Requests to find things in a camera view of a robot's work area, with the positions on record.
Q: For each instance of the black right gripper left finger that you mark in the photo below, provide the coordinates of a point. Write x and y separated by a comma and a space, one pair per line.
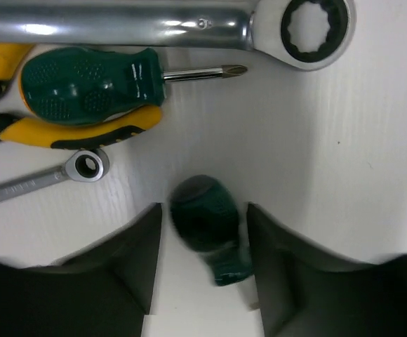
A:
104, 290

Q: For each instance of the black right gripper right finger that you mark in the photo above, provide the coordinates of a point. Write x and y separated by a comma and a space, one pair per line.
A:
306, 290

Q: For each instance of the green handled screwdriver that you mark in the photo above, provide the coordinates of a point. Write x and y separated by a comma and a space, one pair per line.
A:
206, 217

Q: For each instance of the green yellow stubby screwdriver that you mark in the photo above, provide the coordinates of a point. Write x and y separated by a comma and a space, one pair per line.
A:
78, 86

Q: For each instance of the silver combination wrench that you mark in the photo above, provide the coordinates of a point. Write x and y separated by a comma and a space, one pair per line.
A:
84, 166

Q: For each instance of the green yellow long-nose pliers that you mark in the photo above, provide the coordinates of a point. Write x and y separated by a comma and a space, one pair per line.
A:
19, 125

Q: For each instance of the silver ratchet wrench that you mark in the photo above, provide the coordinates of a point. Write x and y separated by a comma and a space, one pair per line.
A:
307, 35

